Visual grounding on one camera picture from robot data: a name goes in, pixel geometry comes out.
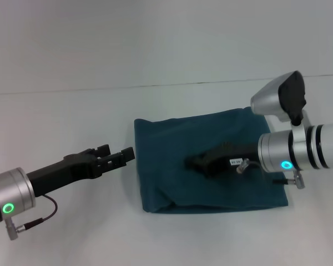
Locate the teal FREE print t-shirt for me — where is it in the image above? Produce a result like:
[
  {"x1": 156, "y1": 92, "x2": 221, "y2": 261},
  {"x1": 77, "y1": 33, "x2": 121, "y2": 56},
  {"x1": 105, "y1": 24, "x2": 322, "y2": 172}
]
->
[{"x1": 134, "y1": 107, "x2": 290, "y2": 214}]

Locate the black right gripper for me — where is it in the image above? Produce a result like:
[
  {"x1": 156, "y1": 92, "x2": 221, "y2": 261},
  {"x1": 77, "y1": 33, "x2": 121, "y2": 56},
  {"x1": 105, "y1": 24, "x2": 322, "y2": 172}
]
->
[{"x1": 185, "y1": 141, "x2": 261, "y2": 178}]

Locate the arm dark cable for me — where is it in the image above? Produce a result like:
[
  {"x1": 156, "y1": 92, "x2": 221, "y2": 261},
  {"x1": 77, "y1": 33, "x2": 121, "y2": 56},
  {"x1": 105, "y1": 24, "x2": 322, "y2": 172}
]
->
[
  {"x1": 4, "y1": 193, "x2": 58, "y2": 241},
  {"x1": 235, "y1": 157, "x2": 306, "y2": 190}
]

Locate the right arm dark cable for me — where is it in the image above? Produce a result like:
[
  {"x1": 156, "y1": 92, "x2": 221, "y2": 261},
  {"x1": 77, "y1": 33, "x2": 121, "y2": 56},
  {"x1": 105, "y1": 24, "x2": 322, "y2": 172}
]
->
[{"x1": 235, "y1": 157, "x2": 306, "y2": 190}]

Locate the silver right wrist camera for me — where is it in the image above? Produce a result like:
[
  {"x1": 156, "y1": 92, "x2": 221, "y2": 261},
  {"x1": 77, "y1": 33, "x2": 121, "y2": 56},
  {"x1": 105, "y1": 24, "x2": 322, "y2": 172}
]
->
[{"x1": 250, "y1": 70, "x2": 308, "y2": 131}]

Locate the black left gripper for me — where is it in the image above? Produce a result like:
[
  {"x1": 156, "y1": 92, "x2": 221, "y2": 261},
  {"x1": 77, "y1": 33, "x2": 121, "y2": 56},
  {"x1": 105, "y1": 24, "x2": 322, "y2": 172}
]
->
[{"x1": 26, "y1": 143, "x2": 137, "y2": 200}]

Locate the left arm dark cable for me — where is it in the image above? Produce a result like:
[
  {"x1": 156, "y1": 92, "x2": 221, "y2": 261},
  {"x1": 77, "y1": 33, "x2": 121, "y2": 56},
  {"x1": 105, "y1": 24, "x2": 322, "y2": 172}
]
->
[{"x1": 4, "y1": 193, "x2": 58, "y2": 241}]

